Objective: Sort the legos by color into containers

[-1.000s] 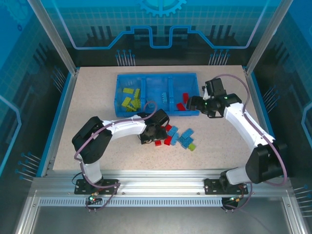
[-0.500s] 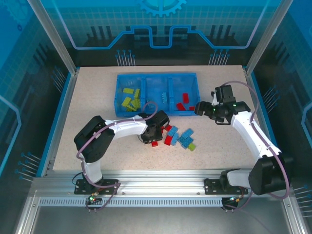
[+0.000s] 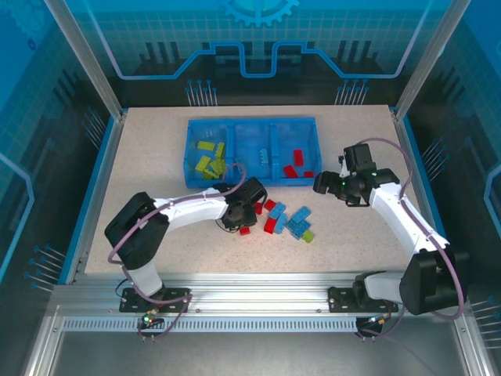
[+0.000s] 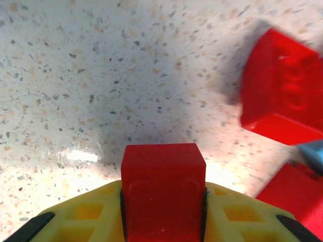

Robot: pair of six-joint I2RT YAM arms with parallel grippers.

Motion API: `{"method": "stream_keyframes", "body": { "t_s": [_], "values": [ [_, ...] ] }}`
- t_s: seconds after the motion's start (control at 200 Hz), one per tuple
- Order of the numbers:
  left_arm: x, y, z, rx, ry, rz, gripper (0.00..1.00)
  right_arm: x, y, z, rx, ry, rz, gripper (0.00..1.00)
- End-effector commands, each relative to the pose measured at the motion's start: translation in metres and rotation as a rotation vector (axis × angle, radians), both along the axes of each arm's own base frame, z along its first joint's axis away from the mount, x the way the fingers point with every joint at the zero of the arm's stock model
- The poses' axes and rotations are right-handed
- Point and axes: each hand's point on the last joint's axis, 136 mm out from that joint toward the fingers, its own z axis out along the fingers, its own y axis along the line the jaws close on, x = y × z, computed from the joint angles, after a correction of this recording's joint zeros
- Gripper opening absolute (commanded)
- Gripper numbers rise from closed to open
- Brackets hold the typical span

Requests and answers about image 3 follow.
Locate blue three-compartment plastic bin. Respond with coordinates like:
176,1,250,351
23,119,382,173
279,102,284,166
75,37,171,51
185,118,325,190

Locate wide aluminium mounting rail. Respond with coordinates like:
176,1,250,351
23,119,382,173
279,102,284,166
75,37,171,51
49,273,470,314

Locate slotted grey cable duct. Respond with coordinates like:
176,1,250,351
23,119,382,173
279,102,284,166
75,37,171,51
61,317,359,334

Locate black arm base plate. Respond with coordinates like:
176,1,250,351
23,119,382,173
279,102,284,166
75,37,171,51
119,287,191,313
327,286,399,313

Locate aluminium side rail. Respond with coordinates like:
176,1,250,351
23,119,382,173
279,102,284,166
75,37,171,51
64,109,130,287
391,107,451,275

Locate metal lower shelf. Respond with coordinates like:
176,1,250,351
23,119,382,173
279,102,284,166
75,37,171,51
23,305,494,376

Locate aluminium frame post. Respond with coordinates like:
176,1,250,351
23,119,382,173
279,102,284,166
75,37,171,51
392,0,471,121
41,0,129,121

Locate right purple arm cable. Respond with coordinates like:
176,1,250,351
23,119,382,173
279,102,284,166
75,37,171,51
354,136,467,342

